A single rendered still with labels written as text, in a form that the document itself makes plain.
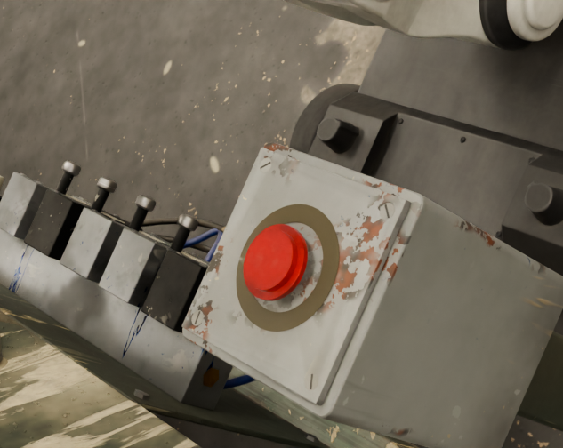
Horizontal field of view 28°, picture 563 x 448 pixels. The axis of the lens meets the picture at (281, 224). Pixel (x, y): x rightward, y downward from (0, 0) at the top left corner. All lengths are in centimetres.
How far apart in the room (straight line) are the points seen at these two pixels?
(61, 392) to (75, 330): 17
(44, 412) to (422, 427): 31
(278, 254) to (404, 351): 8
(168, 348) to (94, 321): 10
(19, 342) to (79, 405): 11
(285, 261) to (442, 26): 79
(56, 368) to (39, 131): 165
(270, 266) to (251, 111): 146
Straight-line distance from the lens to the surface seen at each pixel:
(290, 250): 56
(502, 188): 142
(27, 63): 262
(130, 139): 223
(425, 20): 129
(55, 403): 82
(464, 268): 59
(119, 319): 95
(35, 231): 103
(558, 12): 140
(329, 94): 166
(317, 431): 150
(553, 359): 75
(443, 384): 61
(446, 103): 154
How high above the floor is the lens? 135
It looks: 46 degrees down
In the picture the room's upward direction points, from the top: 65 degrees counter-clockwise
